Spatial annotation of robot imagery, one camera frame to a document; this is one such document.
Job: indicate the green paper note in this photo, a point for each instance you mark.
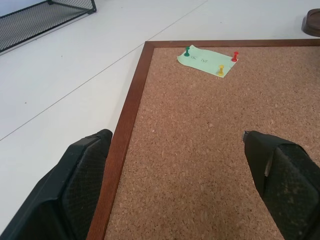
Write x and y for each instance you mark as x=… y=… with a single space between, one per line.
x=206 y=61

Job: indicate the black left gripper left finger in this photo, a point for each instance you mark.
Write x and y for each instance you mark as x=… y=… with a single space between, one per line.
x=65 y=190

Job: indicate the yellow push pin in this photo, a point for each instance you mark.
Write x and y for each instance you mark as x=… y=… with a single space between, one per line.
x=221 y=70

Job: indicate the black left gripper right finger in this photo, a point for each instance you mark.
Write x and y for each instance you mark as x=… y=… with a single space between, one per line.
x=290 y=180

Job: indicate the red push pin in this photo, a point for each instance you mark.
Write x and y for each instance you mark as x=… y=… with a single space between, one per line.
x=235 y=56

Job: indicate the green push pin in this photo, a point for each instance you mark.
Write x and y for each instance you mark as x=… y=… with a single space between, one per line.
x=186 y=52

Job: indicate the wood-framed cork board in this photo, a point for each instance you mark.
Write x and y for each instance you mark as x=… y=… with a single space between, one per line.
x=200 y=140

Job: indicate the dark brown wooden dish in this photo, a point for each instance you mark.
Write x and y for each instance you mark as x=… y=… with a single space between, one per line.
x=311 y=21

